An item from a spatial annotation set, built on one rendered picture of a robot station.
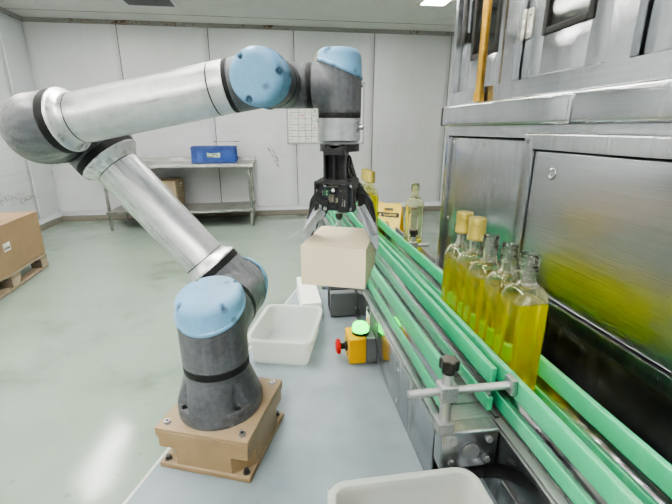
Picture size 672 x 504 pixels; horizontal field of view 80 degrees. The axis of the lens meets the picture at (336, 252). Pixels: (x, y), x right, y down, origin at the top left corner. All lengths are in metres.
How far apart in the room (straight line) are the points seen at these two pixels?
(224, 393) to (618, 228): 0.68
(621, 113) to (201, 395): 0.80
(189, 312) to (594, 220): 0.68
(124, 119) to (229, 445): 0.54
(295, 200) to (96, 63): 3.32
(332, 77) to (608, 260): 0.53
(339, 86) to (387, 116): 5.99
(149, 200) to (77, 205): 6.37
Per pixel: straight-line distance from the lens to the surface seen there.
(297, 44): 6.57
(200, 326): 0.69
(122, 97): 0.67
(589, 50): 0.91
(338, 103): 0.71
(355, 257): 0.72
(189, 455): 0.82
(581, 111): 0.83
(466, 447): 0.71
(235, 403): 0.77
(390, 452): 0.84
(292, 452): 0.84
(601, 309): 0.79
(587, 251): 0.80
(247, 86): 0.59
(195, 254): 0.82
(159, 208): 0.82
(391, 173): 6.76
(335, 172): 0.71
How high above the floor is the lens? 1.33
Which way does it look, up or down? 17 degrees down
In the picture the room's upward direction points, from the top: straight up
